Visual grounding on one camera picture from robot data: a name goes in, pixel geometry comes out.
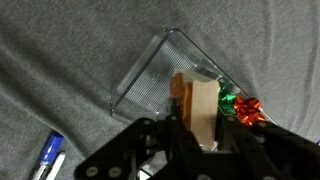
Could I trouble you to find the blue capped marker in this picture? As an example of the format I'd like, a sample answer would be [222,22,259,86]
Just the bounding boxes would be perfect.
[31,131,64,180]

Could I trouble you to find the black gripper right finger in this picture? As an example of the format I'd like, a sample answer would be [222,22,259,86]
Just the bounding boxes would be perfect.
[216,115,281,180]

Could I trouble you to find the red green gift bows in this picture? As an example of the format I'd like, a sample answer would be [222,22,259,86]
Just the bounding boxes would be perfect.
[218,82,266,126]

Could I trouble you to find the long clear plastic container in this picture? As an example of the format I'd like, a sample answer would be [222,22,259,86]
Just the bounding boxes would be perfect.
[109,27,278,128]

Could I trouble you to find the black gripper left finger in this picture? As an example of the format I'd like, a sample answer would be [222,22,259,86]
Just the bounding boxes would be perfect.
[166,99,202,180]

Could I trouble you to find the wooden Merry Christmas stamp block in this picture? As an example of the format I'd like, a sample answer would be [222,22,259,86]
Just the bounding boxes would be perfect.
[169,70,220,150]

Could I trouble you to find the grey tablecloth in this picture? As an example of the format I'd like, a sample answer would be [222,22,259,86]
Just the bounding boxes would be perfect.
[0,0,320,180]

